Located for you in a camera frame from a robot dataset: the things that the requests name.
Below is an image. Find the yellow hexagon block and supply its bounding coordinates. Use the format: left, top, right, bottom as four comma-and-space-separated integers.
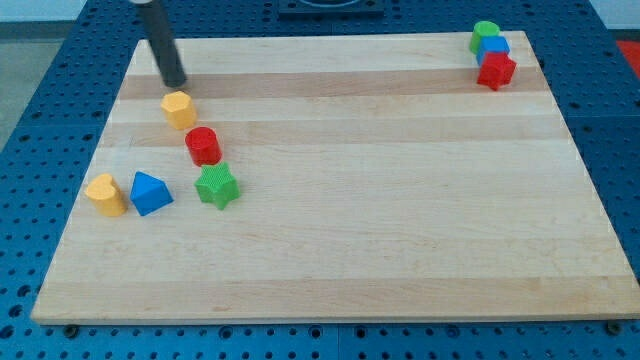
161, 91, 198, 130

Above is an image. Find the blue cube block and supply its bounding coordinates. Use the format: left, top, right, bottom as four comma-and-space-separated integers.
476, 36, 510, 66

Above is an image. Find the wooden board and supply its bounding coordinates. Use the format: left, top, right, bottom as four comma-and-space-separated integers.
31, 31, 639, 325

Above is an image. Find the green star block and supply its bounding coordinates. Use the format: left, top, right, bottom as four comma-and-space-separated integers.
194, 162, 240, 210

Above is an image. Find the red cylinder block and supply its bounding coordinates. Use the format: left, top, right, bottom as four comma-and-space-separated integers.
185, 127, 222, 167

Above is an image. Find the blue triangle block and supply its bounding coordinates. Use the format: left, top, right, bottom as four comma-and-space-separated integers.
129, 171, 173, 216

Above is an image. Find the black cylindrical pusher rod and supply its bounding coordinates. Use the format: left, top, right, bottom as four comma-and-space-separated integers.
131, 0, 187, 88

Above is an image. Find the yellow heart block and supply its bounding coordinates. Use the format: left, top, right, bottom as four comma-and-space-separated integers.
85, 173, 128, 217

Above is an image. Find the green cylinder block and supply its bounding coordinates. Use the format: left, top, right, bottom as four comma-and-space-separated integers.
469, 20, 500, 54

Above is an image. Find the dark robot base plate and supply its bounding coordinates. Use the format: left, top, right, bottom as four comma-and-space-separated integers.
277, 0, 386, 19

